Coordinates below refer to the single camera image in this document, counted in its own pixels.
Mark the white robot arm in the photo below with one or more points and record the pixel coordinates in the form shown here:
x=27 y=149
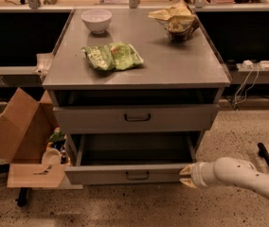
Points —
x=226 y=171

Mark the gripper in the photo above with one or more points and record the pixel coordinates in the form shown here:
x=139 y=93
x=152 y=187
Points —
x=197 y=174

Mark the open cardboard box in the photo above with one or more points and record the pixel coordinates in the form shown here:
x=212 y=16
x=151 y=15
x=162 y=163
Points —
x=25 y=127

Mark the grey drawer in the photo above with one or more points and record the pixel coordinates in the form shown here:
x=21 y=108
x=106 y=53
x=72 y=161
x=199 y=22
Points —
x=128 y=158
x=136 y=118

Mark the white bowl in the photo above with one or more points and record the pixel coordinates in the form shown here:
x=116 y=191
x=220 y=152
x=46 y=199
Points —
x=97 y=20

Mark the yellow brown chip bag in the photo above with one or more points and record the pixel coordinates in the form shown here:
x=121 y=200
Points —
x=178 y=20

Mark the white cup in box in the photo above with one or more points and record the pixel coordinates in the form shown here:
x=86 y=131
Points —
x=51 y=157

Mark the green chip bag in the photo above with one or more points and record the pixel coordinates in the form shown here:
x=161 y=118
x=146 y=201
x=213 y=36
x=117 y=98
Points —
x=112 y=57

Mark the grey drawer cabinet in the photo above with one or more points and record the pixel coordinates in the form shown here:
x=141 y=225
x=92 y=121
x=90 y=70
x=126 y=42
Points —
x=171 y=74

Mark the grey top drawer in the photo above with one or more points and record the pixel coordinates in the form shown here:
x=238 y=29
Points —
x=136 y=118

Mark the green packet in box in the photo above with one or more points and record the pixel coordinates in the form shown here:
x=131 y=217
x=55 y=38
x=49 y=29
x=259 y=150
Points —
x=56 y=136

